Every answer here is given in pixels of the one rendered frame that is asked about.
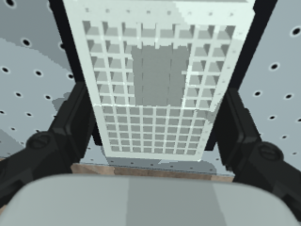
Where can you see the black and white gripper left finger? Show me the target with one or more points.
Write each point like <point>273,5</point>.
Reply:
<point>51,152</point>

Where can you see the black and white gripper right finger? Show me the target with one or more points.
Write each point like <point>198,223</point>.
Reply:
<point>253,161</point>

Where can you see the black rectangular pad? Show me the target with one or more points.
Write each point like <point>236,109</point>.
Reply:
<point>263,10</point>

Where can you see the grey perforated base plate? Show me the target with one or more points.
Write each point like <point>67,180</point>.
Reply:
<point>35,79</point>

